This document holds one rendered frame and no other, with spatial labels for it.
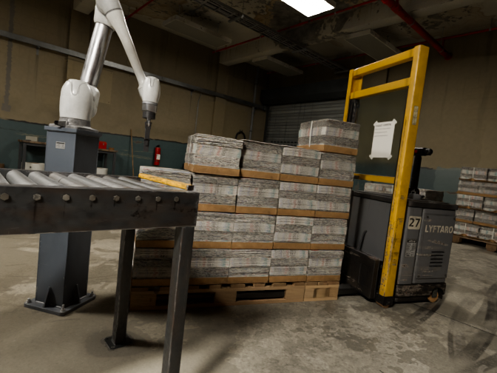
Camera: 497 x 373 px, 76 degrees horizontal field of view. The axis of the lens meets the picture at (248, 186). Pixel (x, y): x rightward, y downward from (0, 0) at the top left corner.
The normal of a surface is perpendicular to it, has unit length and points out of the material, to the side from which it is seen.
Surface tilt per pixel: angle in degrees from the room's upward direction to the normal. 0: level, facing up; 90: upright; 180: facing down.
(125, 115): 90
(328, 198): 90
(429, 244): 90
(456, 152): 90
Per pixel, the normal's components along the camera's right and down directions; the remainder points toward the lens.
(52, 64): 0.66, 0.12
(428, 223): 0.35, 0.11
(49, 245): -0.22, 0.04
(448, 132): -0.75, -0.04
